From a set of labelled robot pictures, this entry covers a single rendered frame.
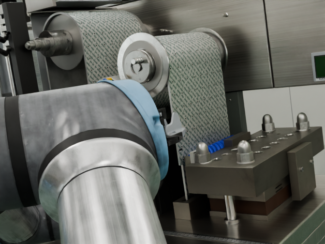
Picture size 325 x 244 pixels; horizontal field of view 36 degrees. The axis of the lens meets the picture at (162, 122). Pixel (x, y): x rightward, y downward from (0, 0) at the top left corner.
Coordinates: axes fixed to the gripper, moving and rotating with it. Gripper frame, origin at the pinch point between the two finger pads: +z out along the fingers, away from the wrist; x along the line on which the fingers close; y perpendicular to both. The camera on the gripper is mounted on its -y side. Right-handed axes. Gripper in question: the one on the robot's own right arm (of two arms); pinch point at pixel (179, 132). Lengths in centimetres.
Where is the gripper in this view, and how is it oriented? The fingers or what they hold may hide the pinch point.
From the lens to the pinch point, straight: 111.9
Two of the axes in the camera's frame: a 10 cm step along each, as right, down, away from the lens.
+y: -1.4, -9.8, -1.3
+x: -8.0, 0.3, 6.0
